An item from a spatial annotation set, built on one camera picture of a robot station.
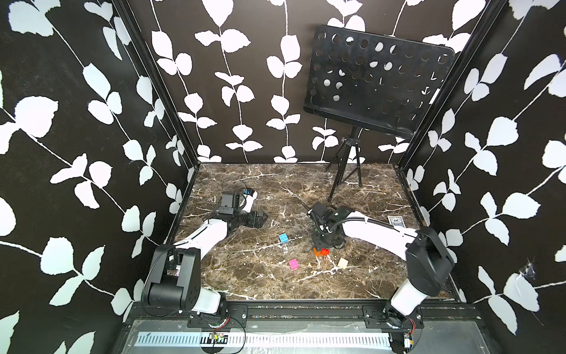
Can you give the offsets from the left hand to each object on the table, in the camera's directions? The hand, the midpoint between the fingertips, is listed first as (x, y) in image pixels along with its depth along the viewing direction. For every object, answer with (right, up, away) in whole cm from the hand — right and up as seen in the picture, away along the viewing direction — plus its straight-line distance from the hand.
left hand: (259, 211), depth 91 cm
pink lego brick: (+14, -20, -6) cm, 26 cm away
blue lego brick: (+10, -12, +1) cm, 16 cm away
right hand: (+24, -11, -5) cm, 27 cm away
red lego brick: (+26, -16, -5) cm, 31 cm away
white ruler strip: (-17, -41, -18) cm, 48 cm away
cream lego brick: (+34, -20, -5) cm, 40 cm away
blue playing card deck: (+61, -5, +7) cm, 62 cm away
